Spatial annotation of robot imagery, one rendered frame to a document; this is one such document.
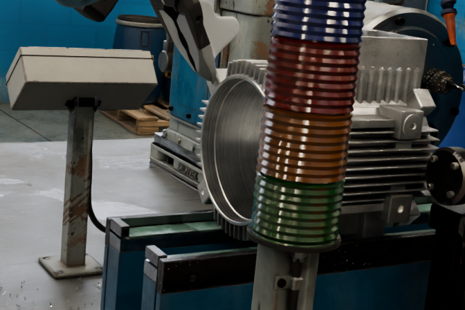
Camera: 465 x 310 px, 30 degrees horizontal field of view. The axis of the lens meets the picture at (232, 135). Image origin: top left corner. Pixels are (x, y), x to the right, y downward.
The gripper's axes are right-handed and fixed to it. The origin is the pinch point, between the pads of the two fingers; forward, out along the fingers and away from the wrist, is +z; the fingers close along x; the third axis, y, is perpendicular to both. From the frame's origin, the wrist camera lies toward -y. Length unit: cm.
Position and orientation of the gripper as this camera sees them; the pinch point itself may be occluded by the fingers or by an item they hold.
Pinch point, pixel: (201, 73)
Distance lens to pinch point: 94.1
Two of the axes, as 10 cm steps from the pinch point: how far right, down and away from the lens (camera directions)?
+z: 3.5, 8.3, 4.2
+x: -5.0, -2.2, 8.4
